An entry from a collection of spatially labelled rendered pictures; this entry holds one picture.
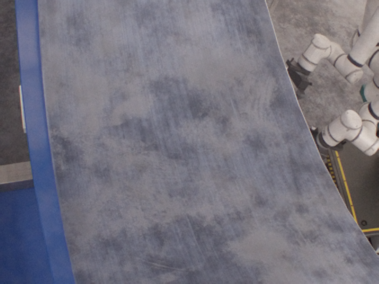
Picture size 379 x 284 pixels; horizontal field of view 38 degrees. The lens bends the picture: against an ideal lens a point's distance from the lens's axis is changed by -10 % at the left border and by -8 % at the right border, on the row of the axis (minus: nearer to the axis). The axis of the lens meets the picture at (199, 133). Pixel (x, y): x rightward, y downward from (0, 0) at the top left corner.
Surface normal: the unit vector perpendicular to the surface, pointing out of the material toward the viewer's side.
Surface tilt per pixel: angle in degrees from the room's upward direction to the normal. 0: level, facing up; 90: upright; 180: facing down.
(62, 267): 5
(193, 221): 5
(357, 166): 0
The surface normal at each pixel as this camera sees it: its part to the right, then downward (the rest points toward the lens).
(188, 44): 0.22, -0.27
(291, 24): 0.11, -0.65
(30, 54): 0.28, 0.01
